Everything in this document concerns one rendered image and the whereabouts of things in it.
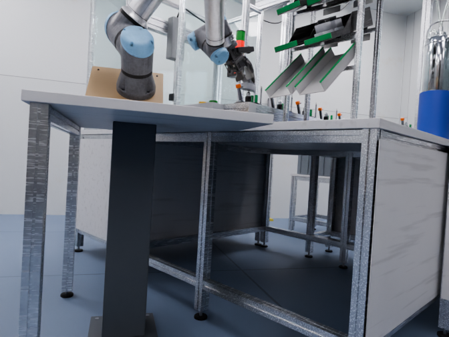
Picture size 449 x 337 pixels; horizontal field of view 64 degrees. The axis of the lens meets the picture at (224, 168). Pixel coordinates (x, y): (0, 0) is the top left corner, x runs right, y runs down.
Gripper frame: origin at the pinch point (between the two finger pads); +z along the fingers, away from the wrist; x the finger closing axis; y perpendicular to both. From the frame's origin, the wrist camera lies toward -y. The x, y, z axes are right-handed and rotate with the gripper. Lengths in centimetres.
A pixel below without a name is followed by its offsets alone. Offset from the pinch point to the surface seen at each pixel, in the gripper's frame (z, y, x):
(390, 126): 6, 32, 75
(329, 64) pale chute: 1.2, -5.4, 39.5
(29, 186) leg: -34, 107, 15
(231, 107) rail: -1.1, 24.5, 6.6
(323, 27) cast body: -15.9, -2.3, 44.0
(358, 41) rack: -5, -9, 53
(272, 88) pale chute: -0.4, 11.4, 20.7
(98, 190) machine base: 29, 61, -103
